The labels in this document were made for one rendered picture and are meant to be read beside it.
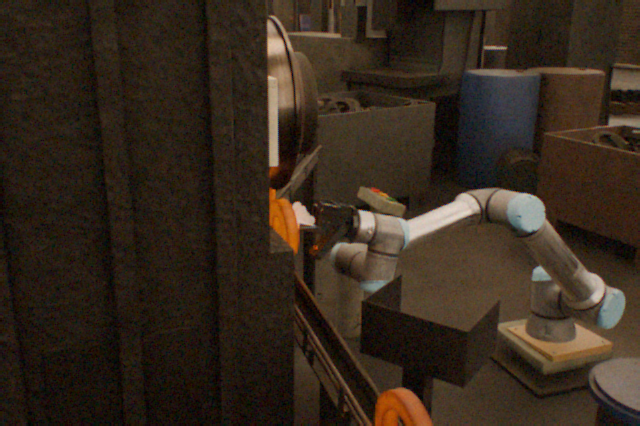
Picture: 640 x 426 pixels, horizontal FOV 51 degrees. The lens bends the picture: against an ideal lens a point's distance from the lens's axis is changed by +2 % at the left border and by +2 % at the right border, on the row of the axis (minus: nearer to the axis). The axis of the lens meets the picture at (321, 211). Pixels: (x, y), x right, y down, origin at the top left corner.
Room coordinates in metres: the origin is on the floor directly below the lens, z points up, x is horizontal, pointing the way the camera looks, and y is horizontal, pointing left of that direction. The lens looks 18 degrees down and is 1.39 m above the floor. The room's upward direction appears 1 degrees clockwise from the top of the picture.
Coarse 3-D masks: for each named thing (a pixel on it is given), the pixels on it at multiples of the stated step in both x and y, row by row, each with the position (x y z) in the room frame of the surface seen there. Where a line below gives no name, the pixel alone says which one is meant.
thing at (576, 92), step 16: (544, 80) 5.18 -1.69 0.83; (560, 80) 5.11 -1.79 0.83; (576, 80) 5.09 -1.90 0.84; (592, 80) 5.12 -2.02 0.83; (544, 96) 5.17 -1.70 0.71; (560, 96) 5.11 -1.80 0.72; (576, 96) 5.09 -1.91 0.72; (592, 96) 5.13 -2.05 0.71; (544, 112) 5.16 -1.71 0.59; (560, 112) 5.10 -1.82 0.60; (576, 112) 5.09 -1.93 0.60; (592, 112) 5.14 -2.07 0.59; (544, 128) 5.15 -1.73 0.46; (560, 128) 5.10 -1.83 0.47; (576, 128) 5.09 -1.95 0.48
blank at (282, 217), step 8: (272, 200) 1.65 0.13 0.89; (280, 200) 1.63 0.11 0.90; (288, 200) 1.63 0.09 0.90; (272, 208) 1.65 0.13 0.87; (280, 208) 1.59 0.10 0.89; (288, 208) 1.60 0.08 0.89; (272, 216) 1.65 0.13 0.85; (280, 216) 1.60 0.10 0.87; (288, 216) 1.58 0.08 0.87; (272, 224) 1.66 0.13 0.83; (280, 224) 1.60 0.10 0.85; (288, 224) 1.56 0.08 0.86; (296, 224) 1.57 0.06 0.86; (280, 232) 1.66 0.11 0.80; (288, 232) 1.56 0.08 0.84; (296, 232) 1.57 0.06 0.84; (288, 240) 1.56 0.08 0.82; (296, 240) 1.57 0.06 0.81; (296, 248) 1.57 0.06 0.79
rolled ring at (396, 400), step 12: (384, 396) 1.02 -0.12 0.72; (396, 396) 0.98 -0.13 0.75; (408, 396) 0.98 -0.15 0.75; (384, 408) 1.02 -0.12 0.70; (396, 408) 0.98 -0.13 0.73; (408, 408) 0.95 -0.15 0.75; (420, 408) 0.95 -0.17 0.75; (384, 420) 1.03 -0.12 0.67; (396, 420) 1.04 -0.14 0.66; (408, 420) 0.94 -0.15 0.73; (420, 420) 0.93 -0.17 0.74
